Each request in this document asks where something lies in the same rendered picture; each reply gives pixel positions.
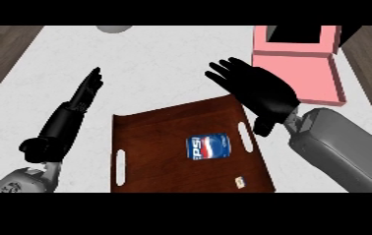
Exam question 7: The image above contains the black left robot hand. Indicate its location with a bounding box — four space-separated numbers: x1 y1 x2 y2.
18 66 105 164

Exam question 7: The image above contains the pink cardboard box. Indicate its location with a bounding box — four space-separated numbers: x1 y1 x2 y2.
251 26 347 107

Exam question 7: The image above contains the small white tag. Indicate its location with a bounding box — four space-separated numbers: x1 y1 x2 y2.
233 176 247 190

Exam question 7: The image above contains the blue soda can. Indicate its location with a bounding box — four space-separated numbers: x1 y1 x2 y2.
185 133 233 161

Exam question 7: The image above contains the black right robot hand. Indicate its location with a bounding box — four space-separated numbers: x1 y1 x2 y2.
204 56 301 138

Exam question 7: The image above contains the grey round object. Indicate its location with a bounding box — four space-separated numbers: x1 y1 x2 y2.
94 26 134 34

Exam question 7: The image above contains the brown wooden tray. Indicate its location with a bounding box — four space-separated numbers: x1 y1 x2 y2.
109 93 278 194

